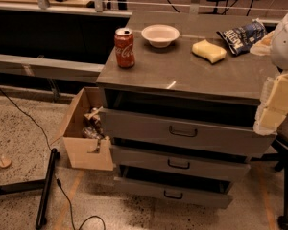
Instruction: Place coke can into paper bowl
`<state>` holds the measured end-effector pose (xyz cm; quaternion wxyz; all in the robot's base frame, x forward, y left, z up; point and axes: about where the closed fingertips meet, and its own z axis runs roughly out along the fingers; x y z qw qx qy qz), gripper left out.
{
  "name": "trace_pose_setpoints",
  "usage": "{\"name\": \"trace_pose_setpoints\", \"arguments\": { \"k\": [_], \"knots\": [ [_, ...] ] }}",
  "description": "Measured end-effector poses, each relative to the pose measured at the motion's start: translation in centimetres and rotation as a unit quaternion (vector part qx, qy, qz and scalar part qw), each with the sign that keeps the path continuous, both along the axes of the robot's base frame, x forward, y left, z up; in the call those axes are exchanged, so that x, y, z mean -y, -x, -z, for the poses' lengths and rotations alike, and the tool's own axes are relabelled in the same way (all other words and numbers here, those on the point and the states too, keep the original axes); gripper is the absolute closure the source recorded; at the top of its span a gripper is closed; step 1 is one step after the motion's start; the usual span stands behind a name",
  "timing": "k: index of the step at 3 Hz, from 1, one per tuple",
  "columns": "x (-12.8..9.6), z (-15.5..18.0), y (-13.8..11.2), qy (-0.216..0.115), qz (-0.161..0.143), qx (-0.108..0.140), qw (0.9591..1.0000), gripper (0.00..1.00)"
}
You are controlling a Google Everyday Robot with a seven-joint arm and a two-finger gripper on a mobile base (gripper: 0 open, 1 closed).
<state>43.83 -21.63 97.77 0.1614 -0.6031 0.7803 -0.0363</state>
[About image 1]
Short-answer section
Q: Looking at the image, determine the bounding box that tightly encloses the grey drawer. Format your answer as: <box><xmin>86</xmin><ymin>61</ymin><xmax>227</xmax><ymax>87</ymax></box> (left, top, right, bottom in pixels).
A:
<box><xmin>100</xmin><ymin>108</ymin><xmax>276</xmax><ymax>157</ymax></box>
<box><xmin>114</xmin><ymin>177</ymin><xmax>233</xmax><ymax>209</ymax></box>
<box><xmin>110</xmin><ymin>145</ymin><xmax>251</xmax><ymax>182</ymax></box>

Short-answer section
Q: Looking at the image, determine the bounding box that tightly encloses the trash in cardboard box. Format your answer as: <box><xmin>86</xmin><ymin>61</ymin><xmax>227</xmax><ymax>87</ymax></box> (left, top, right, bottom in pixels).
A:
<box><xmin>82</xmin><ymin>107</ymin><xmax>105</xmax><ymax>139</ymax></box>

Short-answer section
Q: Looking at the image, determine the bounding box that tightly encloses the cardboard box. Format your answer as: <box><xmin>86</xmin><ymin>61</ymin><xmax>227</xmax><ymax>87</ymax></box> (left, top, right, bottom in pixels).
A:
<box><xmin>54</xmin><ymin>87</ymin><xmax>113</xmax><ymax>171</ymax></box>

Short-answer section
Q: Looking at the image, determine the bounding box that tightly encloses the bottom grey drawer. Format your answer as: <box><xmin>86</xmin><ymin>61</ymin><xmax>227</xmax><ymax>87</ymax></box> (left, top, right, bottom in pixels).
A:
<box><xmin>114</xmin><ymin>177</ymin><xmax>233</xmax><ymax>209</ymax></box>

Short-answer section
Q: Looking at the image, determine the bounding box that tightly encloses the middle grey drawer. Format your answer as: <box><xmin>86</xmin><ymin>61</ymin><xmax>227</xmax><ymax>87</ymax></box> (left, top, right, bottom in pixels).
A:
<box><xmin>110</xmin><ymin>145</ymin><xmax>251</xmax><ymax>182</ymax></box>

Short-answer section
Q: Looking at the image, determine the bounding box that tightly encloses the small wooden floor stand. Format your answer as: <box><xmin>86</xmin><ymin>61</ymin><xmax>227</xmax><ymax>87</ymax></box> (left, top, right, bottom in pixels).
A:
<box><xmin>0</xmin><ymin>150</ymin><xmax>12</xmax><ymax>169</ymax></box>

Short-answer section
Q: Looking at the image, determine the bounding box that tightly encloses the black stand leg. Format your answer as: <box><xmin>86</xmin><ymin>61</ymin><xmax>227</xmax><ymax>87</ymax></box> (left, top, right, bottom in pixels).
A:
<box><xmin>0</xmin><ymin>148</ymin><xmax>60</xmax><ymax>230</ymax></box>

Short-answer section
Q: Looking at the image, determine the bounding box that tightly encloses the blue chip bag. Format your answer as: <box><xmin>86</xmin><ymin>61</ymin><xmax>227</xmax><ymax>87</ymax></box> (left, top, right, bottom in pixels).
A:
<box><xmin>217</xmin><ymin>20</ymin><xmax>267</xmax><ymax>56</ymax></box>

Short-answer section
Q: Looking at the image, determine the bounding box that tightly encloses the grey drawer cabinet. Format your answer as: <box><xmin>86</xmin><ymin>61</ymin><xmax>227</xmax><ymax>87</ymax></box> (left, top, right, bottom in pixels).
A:
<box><xmin>97</xmin><ymin>11</ymin><xmax>277</xmax><ymax>195</ymax></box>

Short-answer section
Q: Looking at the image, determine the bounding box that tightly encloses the red coke can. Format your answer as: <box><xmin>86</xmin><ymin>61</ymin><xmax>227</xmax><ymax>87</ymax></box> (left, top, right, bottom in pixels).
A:
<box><xmin>114</xmin><ymin>28</ymin><xmax>135</xmax><ymax>68</ymax></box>

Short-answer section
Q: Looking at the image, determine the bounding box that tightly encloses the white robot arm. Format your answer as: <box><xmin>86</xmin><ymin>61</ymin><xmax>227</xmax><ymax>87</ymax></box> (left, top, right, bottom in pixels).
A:
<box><xmin>253</xmin><ymin>13</ymin><xmax>288</xmax><ymax>135</ymax></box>

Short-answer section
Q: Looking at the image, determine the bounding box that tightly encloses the yellow sponge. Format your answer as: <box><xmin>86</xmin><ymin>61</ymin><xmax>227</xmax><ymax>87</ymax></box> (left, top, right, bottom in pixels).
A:
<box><xmin>192</xmin><ymin>40</ymin><xmax>227</xmax><ymax>64</ymax></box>

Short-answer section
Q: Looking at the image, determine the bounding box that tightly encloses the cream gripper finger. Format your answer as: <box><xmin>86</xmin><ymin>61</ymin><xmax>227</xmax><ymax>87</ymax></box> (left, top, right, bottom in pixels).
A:
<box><xmin>253</xmin><ymin>71</ymin><xmax>288</xmax><ymax>135</ymax></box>

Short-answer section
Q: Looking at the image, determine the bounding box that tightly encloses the white paper bowl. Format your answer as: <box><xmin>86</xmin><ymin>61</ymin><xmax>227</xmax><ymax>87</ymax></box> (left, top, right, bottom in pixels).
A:
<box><xmin>141</xmin><ymin>24</ymin><xmax>180</xmax><ymax>48</ymax></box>

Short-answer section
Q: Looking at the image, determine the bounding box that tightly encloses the top grey drawer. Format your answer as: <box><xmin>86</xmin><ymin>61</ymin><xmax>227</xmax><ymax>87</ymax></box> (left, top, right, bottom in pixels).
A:
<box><xmin>100</xmin><ymin>108</ymin><xmax>276</xmax><ymax>157</ymax></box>

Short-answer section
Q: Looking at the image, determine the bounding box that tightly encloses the black floor cable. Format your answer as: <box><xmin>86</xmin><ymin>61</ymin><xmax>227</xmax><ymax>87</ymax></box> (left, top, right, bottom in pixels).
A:
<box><xmin>0</xmin><ymin>83</ymin><xmax>107</xmax><ymax>230</ymax></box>

